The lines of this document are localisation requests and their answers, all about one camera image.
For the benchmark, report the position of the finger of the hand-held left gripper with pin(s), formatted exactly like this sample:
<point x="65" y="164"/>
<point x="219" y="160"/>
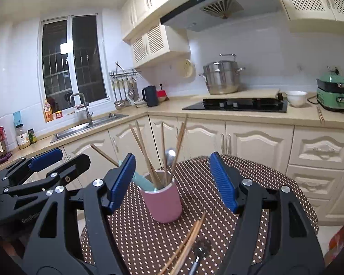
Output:
<point x="46" y="159"/>
<point x="71" y="167"/>

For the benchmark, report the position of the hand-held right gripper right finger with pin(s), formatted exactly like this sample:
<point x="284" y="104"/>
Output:
<point x="222" y="180"/>

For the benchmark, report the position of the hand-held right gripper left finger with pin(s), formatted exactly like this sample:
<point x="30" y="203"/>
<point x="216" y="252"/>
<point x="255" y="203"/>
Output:
<point x="121" y="180"/>

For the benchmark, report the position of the light blue knife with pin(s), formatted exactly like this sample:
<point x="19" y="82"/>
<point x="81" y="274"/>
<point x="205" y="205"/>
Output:
<point x="140" y="182"/>

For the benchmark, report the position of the pink cup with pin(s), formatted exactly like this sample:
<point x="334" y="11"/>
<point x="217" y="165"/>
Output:
<point x="163" y="206"/>

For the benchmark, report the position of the pile of wooden chopsticks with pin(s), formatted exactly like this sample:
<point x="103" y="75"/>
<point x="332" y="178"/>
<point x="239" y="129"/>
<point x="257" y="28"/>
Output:
<point x="197" y="226"/>

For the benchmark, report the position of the green jar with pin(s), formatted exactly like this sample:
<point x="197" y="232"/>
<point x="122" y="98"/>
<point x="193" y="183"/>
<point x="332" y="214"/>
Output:
<point x="32" y="137"/>

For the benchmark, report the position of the round polka dot table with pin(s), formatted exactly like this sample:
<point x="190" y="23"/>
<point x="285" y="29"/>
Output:
<point x="195" y="183"/>

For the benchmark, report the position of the steel sink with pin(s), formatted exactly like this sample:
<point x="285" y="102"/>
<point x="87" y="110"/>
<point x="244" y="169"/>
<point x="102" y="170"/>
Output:
<point x="74" y="130"/>

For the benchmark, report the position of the small orange box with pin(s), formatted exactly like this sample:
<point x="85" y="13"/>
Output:
<point x="59" y="115"/>

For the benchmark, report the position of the orange bottle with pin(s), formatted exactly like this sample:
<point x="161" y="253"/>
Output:
<point x="48" y="113"/>

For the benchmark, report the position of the cream kitchen base cabinets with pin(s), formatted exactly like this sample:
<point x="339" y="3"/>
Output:
<point x="258" y="146"/>

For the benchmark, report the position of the blue carton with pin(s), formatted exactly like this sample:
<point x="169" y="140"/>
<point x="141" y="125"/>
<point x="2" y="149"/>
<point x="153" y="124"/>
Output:
<point x="17" y="117"/>

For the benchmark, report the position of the black cooktop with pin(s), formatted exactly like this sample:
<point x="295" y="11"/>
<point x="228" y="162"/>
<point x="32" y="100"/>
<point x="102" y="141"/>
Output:
<point x="246" y="105"/>

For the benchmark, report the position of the black kettle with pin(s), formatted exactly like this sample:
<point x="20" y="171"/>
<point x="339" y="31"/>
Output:
<point x="150" y="97"/>

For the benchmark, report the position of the red container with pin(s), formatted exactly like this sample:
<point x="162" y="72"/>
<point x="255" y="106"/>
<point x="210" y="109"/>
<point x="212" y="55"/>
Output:
<point x="162" y="95"/>

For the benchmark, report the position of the steel stockpot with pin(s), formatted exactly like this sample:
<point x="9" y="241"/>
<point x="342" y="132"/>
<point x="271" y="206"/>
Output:
<point x="222" y="80"/>

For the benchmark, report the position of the kitchen window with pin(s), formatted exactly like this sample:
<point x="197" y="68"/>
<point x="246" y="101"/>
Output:
<point x="83" y="63"/>

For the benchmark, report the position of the white bowl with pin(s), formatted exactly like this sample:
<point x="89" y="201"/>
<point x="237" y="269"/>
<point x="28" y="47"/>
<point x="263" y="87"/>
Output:
<point x="295" y="98"/>

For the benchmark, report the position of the dark chopstick pair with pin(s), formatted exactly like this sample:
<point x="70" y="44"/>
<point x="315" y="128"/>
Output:
<point x="320" y="115"/>

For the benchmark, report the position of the orange package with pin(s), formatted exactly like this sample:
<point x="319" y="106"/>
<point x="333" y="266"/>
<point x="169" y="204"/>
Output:
<point x="342" y="237"/>

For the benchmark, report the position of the green countertop appliance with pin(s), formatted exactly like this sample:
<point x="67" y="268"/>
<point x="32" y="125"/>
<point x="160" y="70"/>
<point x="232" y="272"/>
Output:
<point x="332" y="97"/>

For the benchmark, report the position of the range hood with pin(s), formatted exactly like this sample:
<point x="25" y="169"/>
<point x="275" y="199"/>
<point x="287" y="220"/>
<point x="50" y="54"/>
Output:
<point x="246" y="0"/>

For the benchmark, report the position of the wall rack with metal ladles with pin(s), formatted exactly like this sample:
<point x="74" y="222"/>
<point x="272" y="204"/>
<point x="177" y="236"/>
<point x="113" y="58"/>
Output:
<point x="127" y="100"/>

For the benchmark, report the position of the round white wall fixture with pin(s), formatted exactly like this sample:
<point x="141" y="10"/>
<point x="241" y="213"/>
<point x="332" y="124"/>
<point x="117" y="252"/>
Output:
<point x="187" y="68"/>

